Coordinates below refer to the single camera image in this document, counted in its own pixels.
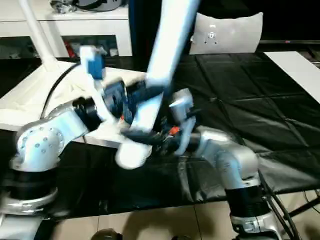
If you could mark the black work mat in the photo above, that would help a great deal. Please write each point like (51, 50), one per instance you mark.
(250, 100)

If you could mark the white glass-door cabinet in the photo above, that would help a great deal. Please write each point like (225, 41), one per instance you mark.
(87, 27)

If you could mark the black glossy low shelf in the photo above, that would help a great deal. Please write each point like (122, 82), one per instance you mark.
(290, 41)

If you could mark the red box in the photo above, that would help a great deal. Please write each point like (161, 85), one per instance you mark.
(69, 49)

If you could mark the white plastic table top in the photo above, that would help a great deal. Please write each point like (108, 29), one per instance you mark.
(25, 95)

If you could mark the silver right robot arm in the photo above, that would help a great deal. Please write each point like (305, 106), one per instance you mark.
(237, 160)

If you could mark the white plastic table leg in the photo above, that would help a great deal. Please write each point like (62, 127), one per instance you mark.
(37, 32)
(170, 50)

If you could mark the small white jar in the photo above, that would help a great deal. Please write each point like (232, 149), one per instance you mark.
(113, 52)

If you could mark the white flat board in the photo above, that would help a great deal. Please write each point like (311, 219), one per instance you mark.
(297, 70)

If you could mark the dark round device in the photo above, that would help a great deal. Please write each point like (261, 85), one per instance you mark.
(100, 5)

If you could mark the grey printed cushion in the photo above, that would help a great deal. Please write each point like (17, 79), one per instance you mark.
(225, 32)

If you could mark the dark left robot foot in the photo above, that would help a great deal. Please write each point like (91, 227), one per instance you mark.
(107, 235)

